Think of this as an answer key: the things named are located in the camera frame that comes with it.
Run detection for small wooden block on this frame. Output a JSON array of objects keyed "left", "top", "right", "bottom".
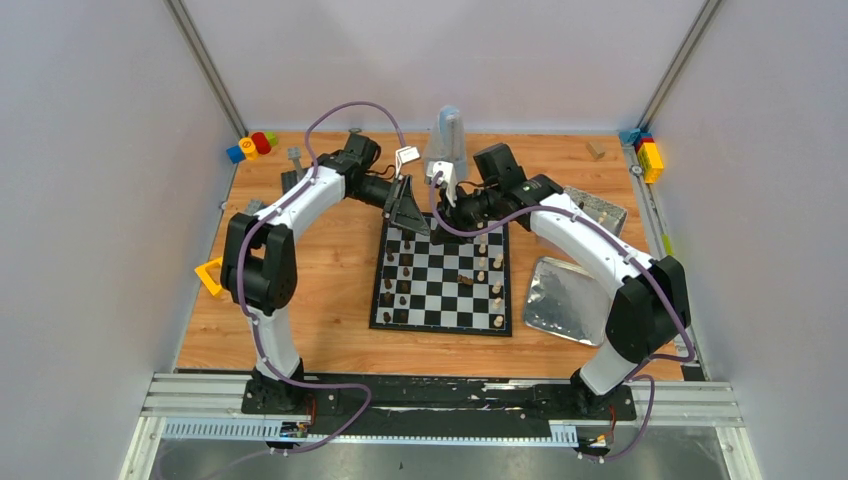
[{"left": 586, "top": 141, "right": 606, "bottom": 160}]

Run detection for black white chessboard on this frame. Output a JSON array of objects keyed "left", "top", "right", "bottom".
[{"left": 369, "top": 222, "right": 512, "bottom": 337}]

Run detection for clear plastic container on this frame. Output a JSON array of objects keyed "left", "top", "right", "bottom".
[{"left": 563, "top": 186, "right": 628, "bottom": 237}]

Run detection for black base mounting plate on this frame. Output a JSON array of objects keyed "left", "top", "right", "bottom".
[{"left": 241, "top": 373, "right": 637, "bottom": 438}]

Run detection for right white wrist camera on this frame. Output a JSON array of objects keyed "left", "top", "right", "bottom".
[{"left": 430, "top": 161, "right": 458, "bottom": 207}]

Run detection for grey lego tower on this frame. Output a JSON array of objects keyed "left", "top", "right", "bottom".
[{"left": 287, "top": 147, "right": 305, "bottom": 179}]

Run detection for yellow plastic triangle toy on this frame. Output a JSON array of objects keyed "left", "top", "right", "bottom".
[{"left": 194, "top": 257, "right": 224, "bottom": 298}]

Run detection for blue grey lego brick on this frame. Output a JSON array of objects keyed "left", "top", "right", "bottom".
[{"left": 244, "top": 199, "right": 266, "bottom": 215}]

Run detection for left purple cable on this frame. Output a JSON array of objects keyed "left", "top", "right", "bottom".
[{"left": 235, "top": 101, "right": 407, "bottom": 457}]

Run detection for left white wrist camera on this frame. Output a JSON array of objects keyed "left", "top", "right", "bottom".
[{"left": 395, "top": 145, "right": 421, "bottom": 178}]

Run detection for silver metal tray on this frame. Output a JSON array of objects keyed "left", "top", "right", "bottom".
[{"left": 522, "top": 256, "right": 612, "bottom": 348}]

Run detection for colourful toy blocks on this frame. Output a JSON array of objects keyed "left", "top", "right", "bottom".
[{"left": 225, "top": 131, "right": 279, "bottom": 164}]

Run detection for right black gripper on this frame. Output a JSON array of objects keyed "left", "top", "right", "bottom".
[{"left": 432, "top": 184, "right": 500, "bottom": 245}]

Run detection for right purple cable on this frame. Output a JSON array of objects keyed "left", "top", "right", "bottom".
[{"left": 429, "top": 173, "right": 697, "bottom": 463}]

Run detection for stacked lego bricks right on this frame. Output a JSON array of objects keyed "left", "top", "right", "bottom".
[{"left": 618, "top": 129, "right": 665, "bottom": 184}]

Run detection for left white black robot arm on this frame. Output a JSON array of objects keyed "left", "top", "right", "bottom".
[{"left": 220, "top": 133, "right": 430, "bottom": 413}]

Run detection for purple cable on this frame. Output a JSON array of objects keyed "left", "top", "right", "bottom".
[
  {"left": 235, "top": 101, "right": 407, "bottom": 457},
  {"left": 429, "top": 173, "right": 697, "bottom": 463}
]

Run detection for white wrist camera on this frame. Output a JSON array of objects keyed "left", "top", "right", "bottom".
[
  {"left": 395, "top": 145, "right": 421, "bottom": 178},
  {"left": 430, "top": 161, "right": 458, "bottom": 207}
]

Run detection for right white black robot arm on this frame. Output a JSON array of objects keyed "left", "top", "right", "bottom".
[{"left": 427, "top": 143, "right": 693, "bottom": 418}]

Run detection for grey lego baseplate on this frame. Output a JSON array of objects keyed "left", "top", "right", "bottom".
[{"left": 280, "top": 170, "right": 306, "bottom": 194}]

